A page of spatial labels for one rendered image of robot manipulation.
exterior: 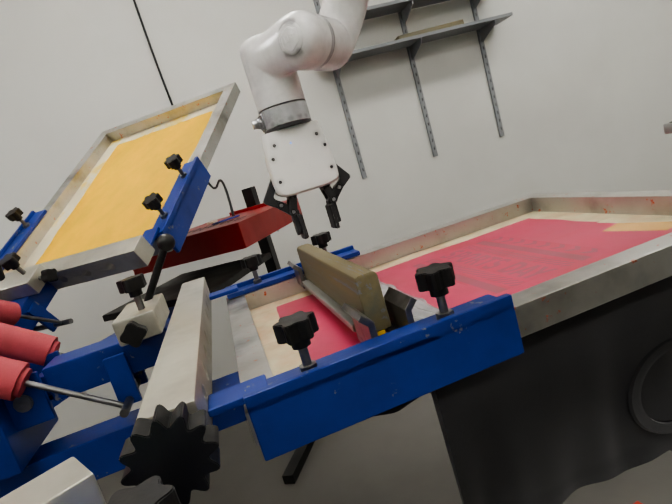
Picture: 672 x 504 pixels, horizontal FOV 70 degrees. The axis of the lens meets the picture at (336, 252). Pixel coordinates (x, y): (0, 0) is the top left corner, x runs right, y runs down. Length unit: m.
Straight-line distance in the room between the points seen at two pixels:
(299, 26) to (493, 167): 2.67
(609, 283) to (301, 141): 0.45
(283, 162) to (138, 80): 2.16
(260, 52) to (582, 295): 0.53
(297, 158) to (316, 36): 0.17
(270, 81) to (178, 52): 2.14
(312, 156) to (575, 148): 3.03
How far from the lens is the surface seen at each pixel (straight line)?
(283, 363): 0.68
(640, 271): 0.68
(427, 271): 0.52
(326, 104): 2.88
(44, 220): 1.69
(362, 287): 0.58
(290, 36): 0.69
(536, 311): 0.59
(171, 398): 0.46
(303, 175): 0.73
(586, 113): 3.73
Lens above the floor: 1.20
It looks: 10 degrees down
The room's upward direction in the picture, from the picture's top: 16 degrees counter-clockwise
